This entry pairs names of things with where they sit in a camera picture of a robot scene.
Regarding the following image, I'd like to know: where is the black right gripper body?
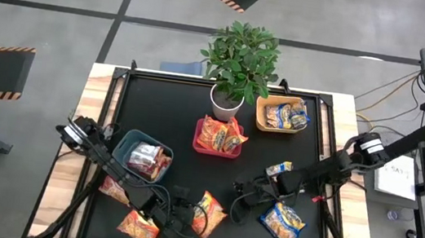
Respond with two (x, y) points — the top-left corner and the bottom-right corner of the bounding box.
(267, 165), (306, 201)

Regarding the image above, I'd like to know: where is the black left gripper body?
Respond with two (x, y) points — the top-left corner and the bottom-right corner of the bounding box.
(143, 198), (180, 230)

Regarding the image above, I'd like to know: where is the blue ramen noodle pack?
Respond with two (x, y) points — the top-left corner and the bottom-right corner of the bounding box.
(255, 199), (310, 238)
(262, 100), (294, 131)
(263, 157), (295, 181)
(287, 99), (314, 133)

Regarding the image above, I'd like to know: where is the orange chicken ramen pack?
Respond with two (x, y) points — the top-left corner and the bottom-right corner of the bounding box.
(222, 115), (253, 157)
(114, 207), (163, 238)
(188, 188), (232, 238)
(195, 113), (231, 153)

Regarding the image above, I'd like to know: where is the red ramen noodle pack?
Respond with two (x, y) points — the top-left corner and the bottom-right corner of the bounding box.
(96, 175), (135, 207)
(126, 139), (162, 172)
(145, 145), (175, 184)

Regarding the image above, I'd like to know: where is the small red tag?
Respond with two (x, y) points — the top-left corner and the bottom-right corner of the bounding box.
(308, 192), (325, 204)

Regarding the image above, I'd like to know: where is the pink plastic bin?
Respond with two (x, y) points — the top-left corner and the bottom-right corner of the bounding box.
(190, 115), (246, 161)

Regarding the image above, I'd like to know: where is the tan plastic bin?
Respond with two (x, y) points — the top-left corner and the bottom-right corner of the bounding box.
(251, 90), (312, 139)

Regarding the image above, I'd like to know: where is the blue-grey plastic bin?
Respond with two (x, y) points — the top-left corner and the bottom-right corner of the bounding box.
(108, 126), (178, 187)

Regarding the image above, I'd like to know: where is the white ribbed plant pot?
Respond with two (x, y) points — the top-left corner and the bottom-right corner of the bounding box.
(206, 82), (247, 125)

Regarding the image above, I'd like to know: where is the black table mat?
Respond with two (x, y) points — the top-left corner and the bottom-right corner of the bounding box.
(83, 69), (347, 238)

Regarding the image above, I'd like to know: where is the white paper sheet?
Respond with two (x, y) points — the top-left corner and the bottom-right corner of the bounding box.
(370, 151), (423, 203)

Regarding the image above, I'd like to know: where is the clear plastic cup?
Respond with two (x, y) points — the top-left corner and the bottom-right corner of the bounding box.
(386, 208), (402, 223)

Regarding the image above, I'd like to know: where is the green leafy potted tree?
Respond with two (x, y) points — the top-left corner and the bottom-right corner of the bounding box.
(193, 15), (287, 110)

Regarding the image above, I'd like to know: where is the black diagonal pole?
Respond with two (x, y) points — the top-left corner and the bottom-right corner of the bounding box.
(382, 118), (425, 164)

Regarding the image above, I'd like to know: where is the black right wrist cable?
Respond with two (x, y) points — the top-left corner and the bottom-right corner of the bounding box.
(227, 187), (254, 227)

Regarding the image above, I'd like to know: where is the yellow floor cable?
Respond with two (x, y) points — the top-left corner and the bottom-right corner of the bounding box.
(353, 66), (421, 136)

